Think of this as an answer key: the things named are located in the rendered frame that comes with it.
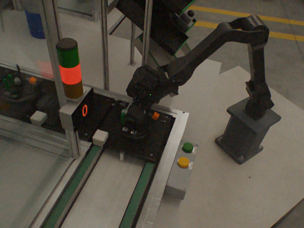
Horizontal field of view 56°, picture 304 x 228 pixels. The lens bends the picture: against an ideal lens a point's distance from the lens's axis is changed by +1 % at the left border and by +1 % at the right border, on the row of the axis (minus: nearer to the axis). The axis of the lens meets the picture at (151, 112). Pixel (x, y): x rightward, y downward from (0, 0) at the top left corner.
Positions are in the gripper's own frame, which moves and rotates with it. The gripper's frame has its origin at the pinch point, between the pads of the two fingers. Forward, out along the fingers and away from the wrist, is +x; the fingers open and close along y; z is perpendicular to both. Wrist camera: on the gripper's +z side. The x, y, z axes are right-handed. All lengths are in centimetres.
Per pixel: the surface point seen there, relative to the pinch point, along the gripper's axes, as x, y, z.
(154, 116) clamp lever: -3.9, 1.1, -6.8
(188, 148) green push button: -5.1, 2.8, -24.2
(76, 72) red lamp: -15.4, 20.1, 23.3
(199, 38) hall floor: 87, -247, -64
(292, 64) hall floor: 20, -237, -151
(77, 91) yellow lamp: -10.6, 20.4, 19.9
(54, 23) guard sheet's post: -22.6, 19.8, 33.8
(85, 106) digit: -5.5, 18.5, 15.2
